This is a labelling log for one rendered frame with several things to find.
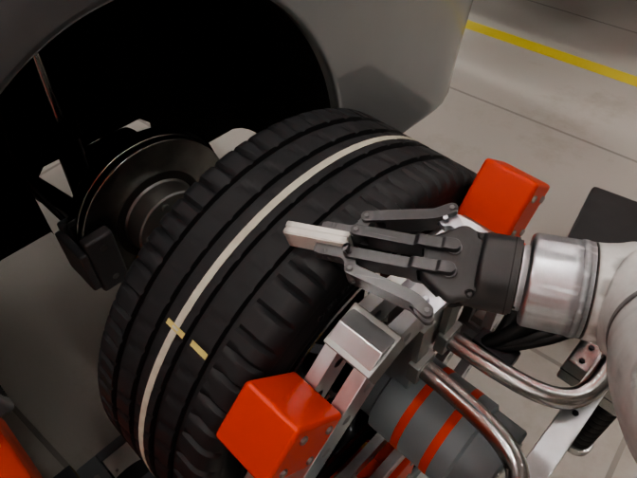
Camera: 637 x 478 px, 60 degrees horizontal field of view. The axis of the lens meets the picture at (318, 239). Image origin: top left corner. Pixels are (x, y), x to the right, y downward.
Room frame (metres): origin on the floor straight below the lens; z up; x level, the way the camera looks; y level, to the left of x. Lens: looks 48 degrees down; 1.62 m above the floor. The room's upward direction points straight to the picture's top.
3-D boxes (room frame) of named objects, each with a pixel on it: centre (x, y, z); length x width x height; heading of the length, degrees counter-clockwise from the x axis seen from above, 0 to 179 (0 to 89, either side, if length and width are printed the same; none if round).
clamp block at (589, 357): (0.37, -0.39, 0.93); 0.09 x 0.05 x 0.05; 46
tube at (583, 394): (0.38, -0.28, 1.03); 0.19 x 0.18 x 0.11; 46
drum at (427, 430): (0.35, -0.17, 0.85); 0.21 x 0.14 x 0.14; 46
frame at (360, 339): (0.40, -0.12, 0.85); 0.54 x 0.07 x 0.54; 136
